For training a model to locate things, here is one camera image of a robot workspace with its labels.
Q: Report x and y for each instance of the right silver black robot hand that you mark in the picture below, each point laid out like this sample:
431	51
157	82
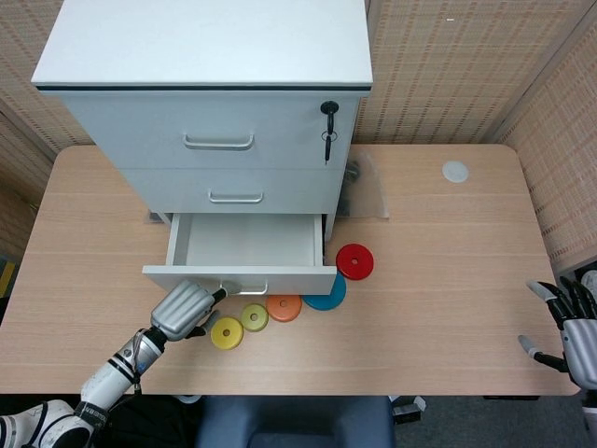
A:
580	350

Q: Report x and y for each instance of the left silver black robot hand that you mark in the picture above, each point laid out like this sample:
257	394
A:
179	310

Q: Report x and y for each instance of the small white drawer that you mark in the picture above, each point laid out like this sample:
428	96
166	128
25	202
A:
247	245

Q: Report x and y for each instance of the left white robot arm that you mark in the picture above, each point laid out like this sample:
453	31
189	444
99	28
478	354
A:
116	373

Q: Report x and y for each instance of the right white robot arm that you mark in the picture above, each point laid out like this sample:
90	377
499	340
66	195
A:
591	406

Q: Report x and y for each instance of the medium white drawer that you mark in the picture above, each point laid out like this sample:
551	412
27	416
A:
298	191

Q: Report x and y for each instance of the large white lockable drawer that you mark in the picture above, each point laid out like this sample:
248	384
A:
140	126

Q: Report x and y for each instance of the white three-drawer cabinet body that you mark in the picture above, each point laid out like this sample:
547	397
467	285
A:
205	42

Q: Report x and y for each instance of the yellow disc with hole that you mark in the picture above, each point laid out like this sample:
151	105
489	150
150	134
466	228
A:
233	338

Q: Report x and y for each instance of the green disc with hole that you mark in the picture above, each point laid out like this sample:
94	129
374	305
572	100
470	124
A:
249	322

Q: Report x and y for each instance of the white shoe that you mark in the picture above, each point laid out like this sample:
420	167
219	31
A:
591	277

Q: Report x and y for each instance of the orange disc with hole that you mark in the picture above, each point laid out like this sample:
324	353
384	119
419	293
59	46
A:
275	310

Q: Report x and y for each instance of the large blue disc with hole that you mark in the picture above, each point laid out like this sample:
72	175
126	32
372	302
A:
332	298

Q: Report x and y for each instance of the blue padded seat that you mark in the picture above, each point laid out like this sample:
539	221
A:
294	420

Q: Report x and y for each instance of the red disc with hole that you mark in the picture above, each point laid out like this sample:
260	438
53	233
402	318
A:
347	263

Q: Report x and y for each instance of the yellow black object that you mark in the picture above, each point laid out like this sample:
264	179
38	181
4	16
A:
6	275

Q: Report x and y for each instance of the clear bag of hardware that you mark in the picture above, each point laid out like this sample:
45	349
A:
368	186

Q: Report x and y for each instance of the black key in lock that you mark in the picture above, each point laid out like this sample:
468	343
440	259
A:
330	109

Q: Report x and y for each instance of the white grey table bracket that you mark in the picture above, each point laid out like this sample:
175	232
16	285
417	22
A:
408	408

